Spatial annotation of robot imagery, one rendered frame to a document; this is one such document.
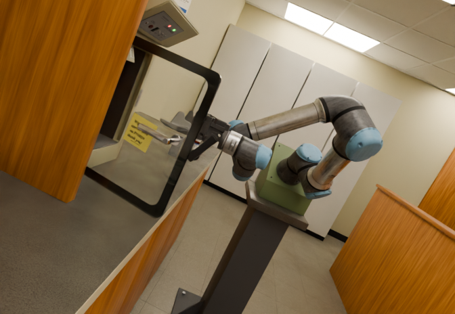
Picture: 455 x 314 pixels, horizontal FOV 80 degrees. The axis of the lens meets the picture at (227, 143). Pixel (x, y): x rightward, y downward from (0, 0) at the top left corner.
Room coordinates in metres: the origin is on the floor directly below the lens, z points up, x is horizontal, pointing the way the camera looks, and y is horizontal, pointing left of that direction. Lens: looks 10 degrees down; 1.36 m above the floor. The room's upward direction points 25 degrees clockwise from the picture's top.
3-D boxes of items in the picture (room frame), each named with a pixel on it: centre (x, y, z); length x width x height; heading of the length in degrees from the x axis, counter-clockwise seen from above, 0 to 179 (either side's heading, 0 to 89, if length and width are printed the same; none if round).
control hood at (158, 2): (0.86, 0.32, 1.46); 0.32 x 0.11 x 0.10; 177
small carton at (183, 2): (0.91, 0.32, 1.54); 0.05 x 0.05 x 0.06; 16
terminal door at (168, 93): (0.68, 0.22, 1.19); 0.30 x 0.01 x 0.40; 77
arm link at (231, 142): (0.86, -0.01, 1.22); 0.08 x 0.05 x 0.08; 177
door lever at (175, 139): (0.63, 0.16, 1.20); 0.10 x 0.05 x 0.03; 77
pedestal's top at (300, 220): (1.45, -0.37, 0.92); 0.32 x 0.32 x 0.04; 3
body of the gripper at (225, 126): (0.87, 0.07, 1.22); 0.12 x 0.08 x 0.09; 87
